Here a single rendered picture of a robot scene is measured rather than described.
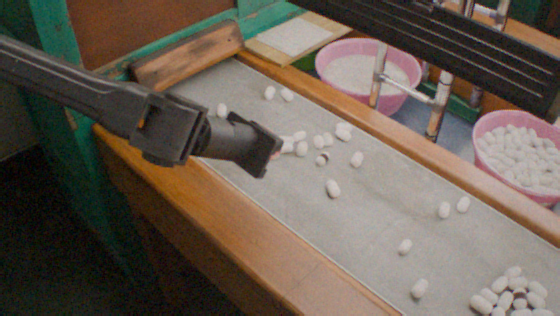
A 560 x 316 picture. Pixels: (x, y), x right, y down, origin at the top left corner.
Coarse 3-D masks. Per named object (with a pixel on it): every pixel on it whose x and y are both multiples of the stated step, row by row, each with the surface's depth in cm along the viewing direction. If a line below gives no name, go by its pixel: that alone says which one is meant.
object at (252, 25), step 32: (256, 32) 120; (32, 96) 121; (64, 128) 100; (64, 160) 129; (96, 160) 102; (64, 192) 160; (96, 192) 110; (96, 224) 148; (128, 224) 125; (128, 256) 132
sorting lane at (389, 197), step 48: (192, 96) 106; (240, 96) 106; (336, 144) 94; (384, 144) 94; (288, 192) 84; (384, 192) 84; (432, 192) 84; (336, 240) 76; (384, 240) 76; (432, 240) 76; (480, 240) 76; (528, 240) 75; (384, 288) 70; (432, 288) 69; (480, 288) 69
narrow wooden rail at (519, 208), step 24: (264, 72) 111; (288, 72) 109; (312, 96) 103; (336, 96) 102; (360, 120) 96; (384, 120) 96; (408, 144) 90; (432, 144) 90; (432, 168) 88; (456, 168) 85; (480, 192) 81; (504, 192) 81; (528, 216) 76; (552, 216) 76; (552, 240) 74
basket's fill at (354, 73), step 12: (336, 60) 119; (348, 60) 120; (360, 60) 120; (372, 60) 119; (324, 72) 115; (336, 72) 115; (348, 72) 114; (360, 72) 115; (372, 72) 114; (384, 72) 114; (396, 72) 115; (336, 84) 111; (348, 84) 111; (360, 84) 111; (384, 84) 111; (408, 84) 111
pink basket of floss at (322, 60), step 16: (336, 48) 119; (352, 48) 121; (368, 48) 121; (320, 64) 115; (400, 64) 117; (416, 64) 112; (416, 80) 108; (352, 96) 104; (368, 96) 102; (384, 96) 101; (400, 96) 104; (384, 112) 108
